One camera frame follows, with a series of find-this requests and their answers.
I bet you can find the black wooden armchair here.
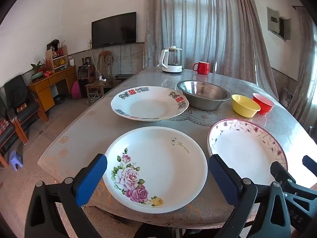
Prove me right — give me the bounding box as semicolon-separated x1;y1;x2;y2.
0;97;29;169
3;75;49;129

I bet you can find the blue plastic stool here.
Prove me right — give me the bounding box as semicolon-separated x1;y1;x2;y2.
9;150;23;171

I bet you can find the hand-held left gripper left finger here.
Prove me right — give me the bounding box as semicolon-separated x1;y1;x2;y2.
24;153;108;238

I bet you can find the narrow grey side curtain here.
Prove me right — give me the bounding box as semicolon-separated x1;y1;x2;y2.
287;5;317;129

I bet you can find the white rose print plate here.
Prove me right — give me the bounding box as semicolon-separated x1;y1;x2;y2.
102;126;208;214

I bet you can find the red plastic bowl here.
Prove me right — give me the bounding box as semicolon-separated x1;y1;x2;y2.
252;93;275;115

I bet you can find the stainless steel bowl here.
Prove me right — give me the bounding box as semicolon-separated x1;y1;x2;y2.
177;80;231;111

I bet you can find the white electric glass kettle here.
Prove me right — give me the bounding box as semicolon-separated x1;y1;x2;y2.
157;46;184;74

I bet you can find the white plate with red characters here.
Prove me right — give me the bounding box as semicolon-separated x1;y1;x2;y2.
110;86;190;123

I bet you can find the grey patterned cushion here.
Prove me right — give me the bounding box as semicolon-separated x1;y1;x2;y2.
279;87;294;108

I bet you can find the wide grey sheer curtain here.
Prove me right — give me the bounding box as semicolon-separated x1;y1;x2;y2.
143;0;279;100

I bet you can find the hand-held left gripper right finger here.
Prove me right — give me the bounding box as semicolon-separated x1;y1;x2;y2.
209;154;291;238

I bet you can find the green potted plant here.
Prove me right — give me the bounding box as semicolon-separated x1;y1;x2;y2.
30;61;46;82

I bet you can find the black flat screen television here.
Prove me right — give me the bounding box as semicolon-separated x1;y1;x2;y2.
91;12;137;49

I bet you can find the white plate with vine rim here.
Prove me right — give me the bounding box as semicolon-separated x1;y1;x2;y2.
207;118;288;186

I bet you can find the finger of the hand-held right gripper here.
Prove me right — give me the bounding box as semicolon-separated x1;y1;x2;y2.
270;162;298;194
303;155;317;176

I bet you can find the white shelf with yellow items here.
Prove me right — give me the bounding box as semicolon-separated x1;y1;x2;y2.
45;45;68;71

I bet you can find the red mug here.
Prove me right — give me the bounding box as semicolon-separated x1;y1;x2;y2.
193;61;210;75

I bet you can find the black portable speaker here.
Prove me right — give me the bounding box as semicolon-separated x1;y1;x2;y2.
78;64;96;83

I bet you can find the pink bag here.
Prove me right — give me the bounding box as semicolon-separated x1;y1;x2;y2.
71;81;81;99

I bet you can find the brown wooden chair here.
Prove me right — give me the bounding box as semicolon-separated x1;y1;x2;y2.
85;51;114;105

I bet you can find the yellow plastic bowl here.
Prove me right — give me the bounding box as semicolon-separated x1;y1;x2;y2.
231;94;261;118

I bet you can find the orange wooden desk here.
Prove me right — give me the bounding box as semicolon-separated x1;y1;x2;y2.
28;65;77;122

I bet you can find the grey wall electrical box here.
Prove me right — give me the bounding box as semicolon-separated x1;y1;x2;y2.
267;6;291;41

